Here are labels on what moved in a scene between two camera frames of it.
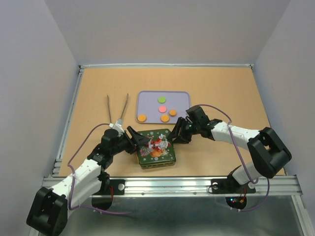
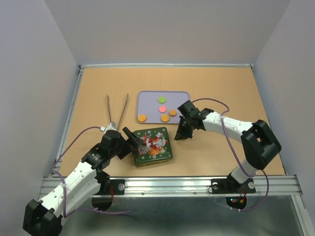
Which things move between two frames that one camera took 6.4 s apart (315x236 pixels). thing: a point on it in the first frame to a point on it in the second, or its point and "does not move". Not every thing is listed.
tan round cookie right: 173,112 does not move
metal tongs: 109,106 does not move
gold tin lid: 158,150 does not move
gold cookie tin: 157,166 to 147,153
